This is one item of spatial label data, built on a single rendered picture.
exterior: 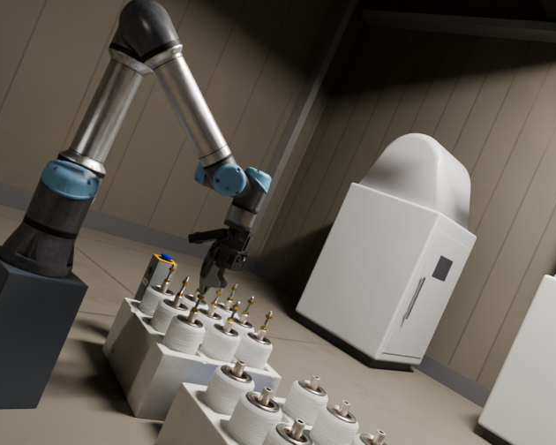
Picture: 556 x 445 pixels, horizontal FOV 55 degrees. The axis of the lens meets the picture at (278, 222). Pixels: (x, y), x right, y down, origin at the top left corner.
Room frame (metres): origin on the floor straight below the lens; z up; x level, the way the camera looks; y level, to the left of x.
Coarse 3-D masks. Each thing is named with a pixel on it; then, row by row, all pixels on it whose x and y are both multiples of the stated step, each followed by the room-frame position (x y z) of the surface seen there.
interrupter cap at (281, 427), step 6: (276, 426) 0.98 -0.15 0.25; (282, 426) 0.99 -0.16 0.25; (288, 426) 1.00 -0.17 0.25; (282, 432) 0.97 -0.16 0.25; (288, 432) 0.98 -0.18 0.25; (288, 438) 0.95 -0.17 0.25; (300, 438) 0.98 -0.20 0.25; (306, 438) 0.98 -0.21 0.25; (294, 444) 0.94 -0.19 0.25; (300, 444) 0.94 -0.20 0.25; (306, 444) 0.96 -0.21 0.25; (312, 444) 0.97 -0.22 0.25
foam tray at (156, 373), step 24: (120, 312) 1.62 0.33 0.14; (120, 336) 1.56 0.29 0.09; (144, 336) 1.43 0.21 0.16; (120, 360) 1.50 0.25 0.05; (144, 360) 1.38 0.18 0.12; (168, 360) 1.33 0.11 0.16; (192, 360) 1.36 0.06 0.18; (216, 360) 1.43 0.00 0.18; (120, 384) 1.45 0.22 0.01; (144, 384) 1.34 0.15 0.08; (168, 384) 1.34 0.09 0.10; (264, 384) 1.50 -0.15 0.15; (144, 408) 1.32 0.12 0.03; (168, 408) 1.36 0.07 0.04
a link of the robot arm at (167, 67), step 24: (144, 0) 1.17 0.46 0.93; (120, 24) 1.18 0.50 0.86; (144, 24) 1.14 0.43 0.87; (168, 24) 1.16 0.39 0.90; (144, 48) 1.14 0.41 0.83; (168, 48) 1.15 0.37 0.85; (168, 72) 1.16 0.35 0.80; (168, 96) 1.19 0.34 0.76; (192, 96) 1.18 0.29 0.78; (192, 120) 1.19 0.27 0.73; (192, 144) 1.22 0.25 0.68; (216, 144) 1.21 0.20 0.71; (216, 168) 1.22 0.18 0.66; (240, 168) 1.24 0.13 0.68
